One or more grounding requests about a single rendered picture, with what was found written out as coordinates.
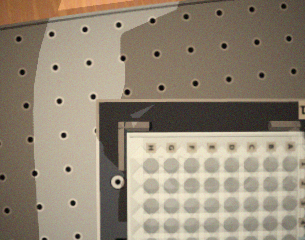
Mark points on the white well plate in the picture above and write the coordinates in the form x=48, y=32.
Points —
x=236, y=203

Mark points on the grey perforated base plate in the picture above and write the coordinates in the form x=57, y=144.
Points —
x=52, y=71

